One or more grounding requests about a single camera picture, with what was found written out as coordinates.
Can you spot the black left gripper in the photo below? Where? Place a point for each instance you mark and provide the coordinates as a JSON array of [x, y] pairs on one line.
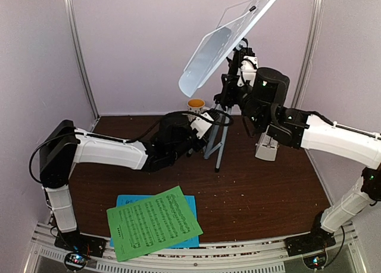
[[203, 143]]

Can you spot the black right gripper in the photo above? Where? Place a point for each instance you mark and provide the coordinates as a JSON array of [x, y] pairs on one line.
[[227, 96]]

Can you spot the white perforated music stand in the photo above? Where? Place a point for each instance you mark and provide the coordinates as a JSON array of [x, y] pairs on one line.
[[215, 49]]

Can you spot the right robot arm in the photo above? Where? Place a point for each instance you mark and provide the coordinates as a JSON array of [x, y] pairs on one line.
[[261, 101]]

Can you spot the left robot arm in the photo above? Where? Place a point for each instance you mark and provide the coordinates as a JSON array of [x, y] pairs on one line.
[[158, 147]]

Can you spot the floral ceramic mug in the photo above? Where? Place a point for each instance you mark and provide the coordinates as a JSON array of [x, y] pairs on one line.
[[196, 105]]

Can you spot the white metronome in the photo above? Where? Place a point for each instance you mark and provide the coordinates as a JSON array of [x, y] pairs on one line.
[[266, 148]]

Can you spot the green sheet music page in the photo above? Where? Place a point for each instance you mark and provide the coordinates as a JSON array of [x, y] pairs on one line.
[[152, 224]]

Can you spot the blue sheet music page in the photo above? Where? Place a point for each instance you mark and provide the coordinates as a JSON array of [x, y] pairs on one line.
[[190, 243]]

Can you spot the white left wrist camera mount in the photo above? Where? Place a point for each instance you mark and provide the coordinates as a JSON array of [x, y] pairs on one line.
[[202, 124]]

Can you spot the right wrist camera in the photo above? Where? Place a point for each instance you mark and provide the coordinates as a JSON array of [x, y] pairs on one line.
[[245, 66]]

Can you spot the right aluminium frame post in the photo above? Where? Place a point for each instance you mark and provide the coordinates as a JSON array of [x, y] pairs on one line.
[[307, 62]]

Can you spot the aluminium frame post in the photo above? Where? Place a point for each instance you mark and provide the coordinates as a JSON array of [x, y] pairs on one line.
[[307, 62], [69, 8]]

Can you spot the aluminium front rail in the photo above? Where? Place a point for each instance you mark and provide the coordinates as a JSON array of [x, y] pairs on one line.
[[263, 255]]

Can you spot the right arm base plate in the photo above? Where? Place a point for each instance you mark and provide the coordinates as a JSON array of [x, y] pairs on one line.
[[307, 243]]

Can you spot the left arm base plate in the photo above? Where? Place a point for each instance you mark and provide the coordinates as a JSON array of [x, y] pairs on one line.
[[85, 244]]

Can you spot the left aluminium frame post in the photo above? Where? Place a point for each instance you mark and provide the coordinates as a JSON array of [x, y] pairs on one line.
[[69, 8]]

